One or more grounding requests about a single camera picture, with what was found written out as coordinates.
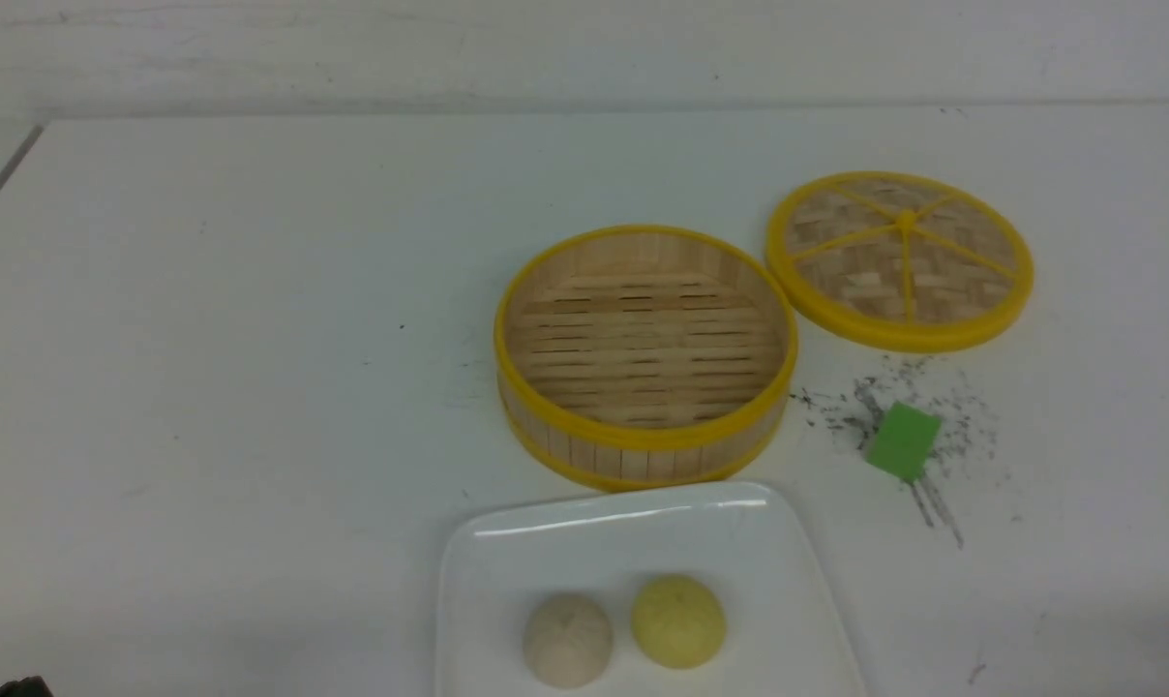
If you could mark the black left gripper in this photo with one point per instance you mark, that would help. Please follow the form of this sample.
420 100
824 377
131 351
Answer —
25 687

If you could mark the white steamed bun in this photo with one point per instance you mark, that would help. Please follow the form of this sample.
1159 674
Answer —
568 641

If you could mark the yellow steamed bun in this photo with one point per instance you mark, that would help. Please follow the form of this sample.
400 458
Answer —
678 622

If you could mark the white square plate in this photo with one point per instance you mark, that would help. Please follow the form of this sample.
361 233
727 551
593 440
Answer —
741 539

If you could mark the bamboo steamer basket yellow rim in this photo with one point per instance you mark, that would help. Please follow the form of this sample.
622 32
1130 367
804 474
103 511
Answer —
644 356

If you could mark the green square sticker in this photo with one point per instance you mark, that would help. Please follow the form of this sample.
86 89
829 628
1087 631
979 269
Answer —
903 442

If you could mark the bamboo steamer lid yellow rim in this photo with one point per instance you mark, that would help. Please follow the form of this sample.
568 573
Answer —
899 262

